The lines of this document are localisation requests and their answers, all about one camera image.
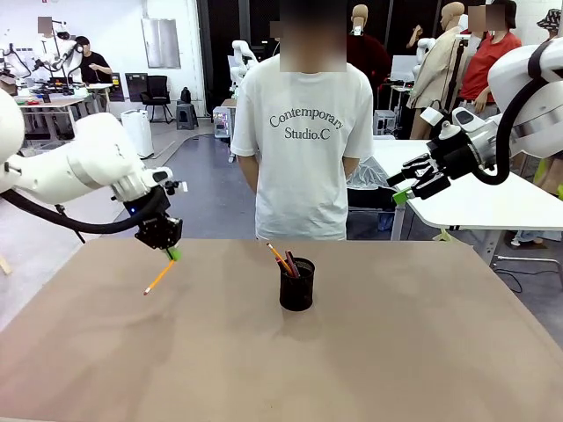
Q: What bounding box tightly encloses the yellow pencil with pink eraser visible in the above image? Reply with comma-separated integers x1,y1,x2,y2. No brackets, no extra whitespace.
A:
143,259,176,296
265,242,295,274

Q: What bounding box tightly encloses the grey computer case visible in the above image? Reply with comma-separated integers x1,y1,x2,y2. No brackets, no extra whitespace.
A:
373,109,397,137

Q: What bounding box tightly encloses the black mesh pen holder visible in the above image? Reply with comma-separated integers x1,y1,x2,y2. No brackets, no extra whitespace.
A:
279,257,316,312

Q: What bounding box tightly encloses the mannequin with bucket hat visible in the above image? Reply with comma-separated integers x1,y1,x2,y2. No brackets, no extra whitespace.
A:
536,7,563,32

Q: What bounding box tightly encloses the person's right forearm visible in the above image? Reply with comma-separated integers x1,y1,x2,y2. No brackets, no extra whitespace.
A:
237,153,260,194

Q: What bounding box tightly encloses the black left arm hose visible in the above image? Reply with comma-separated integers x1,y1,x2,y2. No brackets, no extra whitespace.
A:
0,186,166,235

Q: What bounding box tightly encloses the mannequin in dark red garment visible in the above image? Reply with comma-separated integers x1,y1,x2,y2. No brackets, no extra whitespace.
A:
345,4,392,89

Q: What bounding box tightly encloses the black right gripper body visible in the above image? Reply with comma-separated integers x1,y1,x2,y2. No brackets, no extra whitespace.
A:
428,129,485,180

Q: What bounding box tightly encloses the person in white clothes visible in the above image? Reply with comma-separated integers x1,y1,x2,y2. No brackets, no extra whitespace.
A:
37,16,62,67

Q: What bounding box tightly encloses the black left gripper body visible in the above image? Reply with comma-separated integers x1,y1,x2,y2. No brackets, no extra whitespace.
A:
134,214,184,252

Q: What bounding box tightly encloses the white air purifier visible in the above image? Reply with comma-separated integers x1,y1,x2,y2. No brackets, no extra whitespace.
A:
121,109,155,160

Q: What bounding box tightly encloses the white work table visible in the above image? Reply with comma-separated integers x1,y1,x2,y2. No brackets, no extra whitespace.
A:
371,138,563,269

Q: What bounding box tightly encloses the grey plastic stool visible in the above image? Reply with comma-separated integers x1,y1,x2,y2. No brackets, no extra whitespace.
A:
175,103,200,131

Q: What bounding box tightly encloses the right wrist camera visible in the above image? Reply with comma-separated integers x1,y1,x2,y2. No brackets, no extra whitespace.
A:
420,106,458,140

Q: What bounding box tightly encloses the black cabinet box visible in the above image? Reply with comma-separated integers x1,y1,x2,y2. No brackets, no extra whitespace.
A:
125,72,149,103

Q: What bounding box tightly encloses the person's left forearm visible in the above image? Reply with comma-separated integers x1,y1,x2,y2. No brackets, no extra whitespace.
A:
342,153,360,182

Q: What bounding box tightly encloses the metal wall panel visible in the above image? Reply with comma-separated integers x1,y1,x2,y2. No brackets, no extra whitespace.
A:
140,18,182,70

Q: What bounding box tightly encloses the mannequin in beige coat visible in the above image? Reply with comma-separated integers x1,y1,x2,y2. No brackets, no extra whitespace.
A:
406,2,470,140

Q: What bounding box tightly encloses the black office chair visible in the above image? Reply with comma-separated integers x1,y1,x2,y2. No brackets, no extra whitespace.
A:
140,75,175,124

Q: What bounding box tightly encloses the person in red shirt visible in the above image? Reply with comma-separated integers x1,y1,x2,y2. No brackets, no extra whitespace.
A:
457,0,524,118

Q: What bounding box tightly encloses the person in black shirt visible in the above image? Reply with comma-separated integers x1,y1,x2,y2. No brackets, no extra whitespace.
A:
74,35,113,85

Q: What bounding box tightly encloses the computer case with lights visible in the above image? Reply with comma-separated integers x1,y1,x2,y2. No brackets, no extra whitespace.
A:
213,106,235,140

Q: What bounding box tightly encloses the person in white t-shirt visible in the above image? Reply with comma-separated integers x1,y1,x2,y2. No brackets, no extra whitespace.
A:
230,0,375,242

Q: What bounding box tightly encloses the pink retractable pen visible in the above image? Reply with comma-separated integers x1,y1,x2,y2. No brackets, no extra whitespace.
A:
284,250,303,279

